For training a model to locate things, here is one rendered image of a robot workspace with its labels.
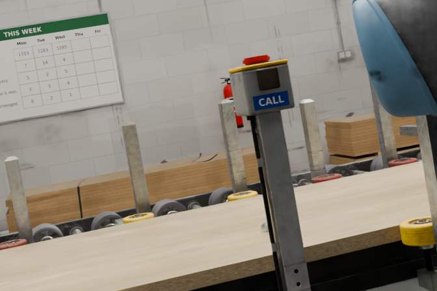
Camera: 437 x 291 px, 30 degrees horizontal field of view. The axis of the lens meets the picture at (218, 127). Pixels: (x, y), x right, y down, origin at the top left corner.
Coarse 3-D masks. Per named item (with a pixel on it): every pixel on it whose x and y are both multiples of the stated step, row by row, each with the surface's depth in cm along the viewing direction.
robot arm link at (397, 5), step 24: (360, 0) 71; (384, 0) 70; (408, 0) 68; (432, 0) 67; (360, 24) 69; (384, 24) 68; (408, 24) 67; (432, 24) 66; (360, 48) 70; (384, 48) 68; (408, 48) 67; (432, 48) 66; (384, 72) 68; (408, 72) 67; (432, 72) 67; (384, 96) 70; (408, 96) 69; (432, 96) 68
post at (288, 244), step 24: (264, 120) 116; (264, 144) 116; (264, 168) 117; (288, 168) 117; (264, 192) 117; (288, 192) 117; (288, 216) 117; (288, 240) 117; (288, 264) 117; (288, 288) 117
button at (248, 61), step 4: (260, 56) 116; (264, 56) 116; (244, 60) 116; (248, 60) 116; (252, 60) 115; (256, 60) 115; (260, 60) 115; (264, 60) 116; (268, 60) 117; (248, 64) 116
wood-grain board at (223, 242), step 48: (336, 192) 193; (384, 192) 182; (48, 240) 196; (96, 240) 184; (144, 240) 174; (192, 240) 164; (240, 240) 156; (336, 240) 142; (384, 240) 144; (0, 288) 150; (48, 288) 142; (96, 288) 136; (144, 288) 133; (192, 288) 135
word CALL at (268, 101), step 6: (258, 96) 114; (264, 96) 114; (270, 96) 114; (276, 96) 114; (282, 96) 115; (258, 102) 114; (264, 102) 114; (270, 102) 114; (276, 102) 114; (282, 102) 115; (288, 102) 115; (258, 108) 114; (264, 108) 114
